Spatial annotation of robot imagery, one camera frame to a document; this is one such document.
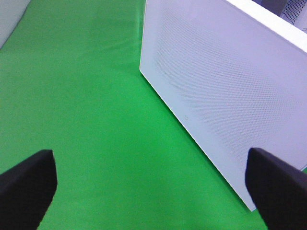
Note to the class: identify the green table cloth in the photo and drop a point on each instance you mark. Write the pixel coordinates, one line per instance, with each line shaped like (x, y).
(70, 81)

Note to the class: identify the white microwave oven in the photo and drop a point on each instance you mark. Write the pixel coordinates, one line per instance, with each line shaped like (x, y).
(292, 11)

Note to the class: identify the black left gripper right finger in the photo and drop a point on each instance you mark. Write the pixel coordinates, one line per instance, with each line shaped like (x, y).
(278, 190)

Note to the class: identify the white microwave door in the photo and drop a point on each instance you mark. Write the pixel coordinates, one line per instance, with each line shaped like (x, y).
(235, 76)

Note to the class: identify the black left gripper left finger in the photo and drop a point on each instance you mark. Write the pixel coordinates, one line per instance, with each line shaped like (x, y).
(27, 190)

